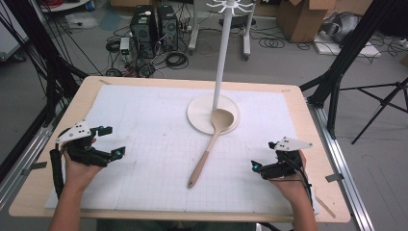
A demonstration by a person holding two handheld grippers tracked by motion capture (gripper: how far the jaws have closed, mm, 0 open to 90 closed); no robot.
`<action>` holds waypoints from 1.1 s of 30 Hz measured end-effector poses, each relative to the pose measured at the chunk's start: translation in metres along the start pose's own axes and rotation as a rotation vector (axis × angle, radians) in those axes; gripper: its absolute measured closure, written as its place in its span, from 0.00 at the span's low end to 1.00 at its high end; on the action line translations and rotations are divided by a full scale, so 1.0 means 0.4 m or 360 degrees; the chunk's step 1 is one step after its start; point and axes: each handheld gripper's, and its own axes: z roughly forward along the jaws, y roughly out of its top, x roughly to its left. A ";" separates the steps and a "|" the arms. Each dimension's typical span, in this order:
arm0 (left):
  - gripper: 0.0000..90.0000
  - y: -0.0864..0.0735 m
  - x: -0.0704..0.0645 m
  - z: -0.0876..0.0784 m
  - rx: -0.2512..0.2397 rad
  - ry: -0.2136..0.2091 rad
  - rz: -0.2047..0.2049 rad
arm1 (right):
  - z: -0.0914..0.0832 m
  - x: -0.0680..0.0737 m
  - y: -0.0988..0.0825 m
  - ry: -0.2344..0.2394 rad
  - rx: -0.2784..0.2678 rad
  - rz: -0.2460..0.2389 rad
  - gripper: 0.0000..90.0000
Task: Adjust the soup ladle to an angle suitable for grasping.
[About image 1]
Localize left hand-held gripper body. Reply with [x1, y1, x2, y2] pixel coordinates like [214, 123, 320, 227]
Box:
[55, 119, 112, 168]

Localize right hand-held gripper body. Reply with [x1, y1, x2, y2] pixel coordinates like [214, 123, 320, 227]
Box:
[260, 137, 314, 180]

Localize person's right hand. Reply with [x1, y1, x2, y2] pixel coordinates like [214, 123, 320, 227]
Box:
[268, 150, 313, 206]

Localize person's left hand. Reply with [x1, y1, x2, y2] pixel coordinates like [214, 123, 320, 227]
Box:
[62, 138, 104, 193]

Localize white grid mat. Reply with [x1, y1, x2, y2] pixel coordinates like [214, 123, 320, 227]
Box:
[44, 84, 320, 215]

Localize wooden spoon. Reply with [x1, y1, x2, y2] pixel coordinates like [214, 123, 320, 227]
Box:
[187, 108, 235, 190]

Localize thin wooden stick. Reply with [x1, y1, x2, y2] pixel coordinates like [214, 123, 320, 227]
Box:
[315, 196, 337, 219]

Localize small white power device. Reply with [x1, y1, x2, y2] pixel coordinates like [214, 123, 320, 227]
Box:
[118, 37, 132, 64]

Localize person's dark pants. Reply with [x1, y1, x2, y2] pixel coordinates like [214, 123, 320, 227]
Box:
[95, 218, 258, 231]

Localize white hook rack stand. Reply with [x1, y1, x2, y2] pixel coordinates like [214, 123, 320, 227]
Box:
[187, 0, 257, 136]

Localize black tripod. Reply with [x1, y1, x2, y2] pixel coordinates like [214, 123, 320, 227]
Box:
[339, 76, 408, 145]

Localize black computer tower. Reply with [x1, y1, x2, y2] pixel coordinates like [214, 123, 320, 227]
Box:
[156, 4, 179, 53]
[129, 5, 159, 60]

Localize white rolling stand leg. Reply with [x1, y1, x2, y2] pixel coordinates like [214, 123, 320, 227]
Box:
[242, 12, 255, 62]
[188, 0, 200, 55]

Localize white foam board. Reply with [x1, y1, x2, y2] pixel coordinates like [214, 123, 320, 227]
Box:
[312, 31, 383, 60]

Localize cardboard box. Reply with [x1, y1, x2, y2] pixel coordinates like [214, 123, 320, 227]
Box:
[276, 0, 339, 44]

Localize white round table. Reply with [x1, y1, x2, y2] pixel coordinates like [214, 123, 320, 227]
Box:
[38, 0, 93, 13]

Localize grey bag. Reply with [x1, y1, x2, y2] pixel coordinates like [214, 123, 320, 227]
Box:
[319, 12, 363, 44]

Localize thin black cable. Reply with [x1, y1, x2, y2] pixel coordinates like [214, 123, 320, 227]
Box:
[287, 153, 315, 210]

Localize black sleeved cable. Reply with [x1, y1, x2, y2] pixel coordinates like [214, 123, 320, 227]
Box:
[49, 143, 65, 200]

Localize aluminium rail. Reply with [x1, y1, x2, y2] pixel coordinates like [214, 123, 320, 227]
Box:
[307, 101, 375, 231]
[0, 123, 56, 211]

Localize grey metal bracket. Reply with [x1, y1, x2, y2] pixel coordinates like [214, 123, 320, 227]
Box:
[21, 161, 48, 176]
[324, 172, 345, 184]

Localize black metal frame stand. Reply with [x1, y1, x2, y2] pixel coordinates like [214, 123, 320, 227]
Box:
[3, 0, 89, 128]
[299, 0, 399, 140]

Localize coiled black cable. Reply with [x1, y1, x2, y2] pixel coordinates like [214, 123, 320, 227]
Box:
[258, 37, 286, 50]
[165, 51, 190, 70]

